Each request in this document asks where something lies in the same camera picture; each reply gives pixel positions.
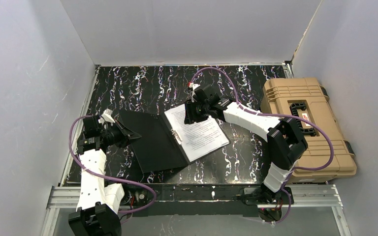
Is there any beige file folder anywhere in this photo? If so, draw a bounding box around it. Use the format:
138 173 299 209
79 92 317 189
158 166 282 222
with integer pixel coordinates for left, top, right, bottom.
119 110 230 174

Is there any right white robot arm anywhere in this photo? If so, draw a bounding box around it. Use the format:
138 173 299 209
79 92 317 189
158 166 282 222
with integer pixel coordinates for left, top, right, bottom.
184 82 308 201

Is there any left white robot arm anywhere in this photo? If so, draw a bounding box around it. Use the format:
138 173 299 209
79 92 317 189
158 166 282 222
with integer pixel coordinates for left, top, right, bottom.
68 110 141 236

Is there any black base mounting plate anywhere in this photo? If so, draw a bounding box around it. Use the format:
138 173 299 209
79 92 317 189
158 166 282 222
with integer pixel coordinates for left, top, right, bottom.
120 183 294 217

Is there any tan plastic tool case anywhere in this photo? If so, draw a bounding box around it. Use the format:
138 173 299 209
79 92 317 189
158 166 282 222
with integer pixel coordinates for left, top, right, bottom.
260 77 357 184

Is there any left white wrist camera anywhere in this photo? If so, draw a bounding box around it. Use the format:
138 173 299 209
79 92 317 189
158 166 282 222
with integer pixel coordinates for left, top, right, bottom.
98 109 116 125

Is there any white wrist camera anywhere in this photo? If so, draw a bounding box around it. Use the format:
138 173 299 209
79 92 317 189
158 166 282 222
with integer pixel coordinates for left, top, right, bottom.
98 109 116 125
188 82 200 102

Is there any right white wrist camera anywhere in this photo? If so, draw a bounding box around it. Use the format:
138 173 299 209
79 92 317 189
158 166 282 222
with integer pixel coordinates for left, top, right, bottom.
188 82 200 102

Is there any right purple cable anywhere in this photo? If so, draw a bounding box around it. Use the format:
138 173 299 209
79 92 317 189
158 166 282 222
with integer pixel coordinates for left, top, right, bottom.
189 67 335 225

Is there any aluminium frame rail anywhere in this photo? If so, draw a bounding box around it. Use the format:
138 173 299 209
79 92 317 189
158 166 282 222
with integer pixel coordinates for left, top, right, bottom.
40 184 353 236

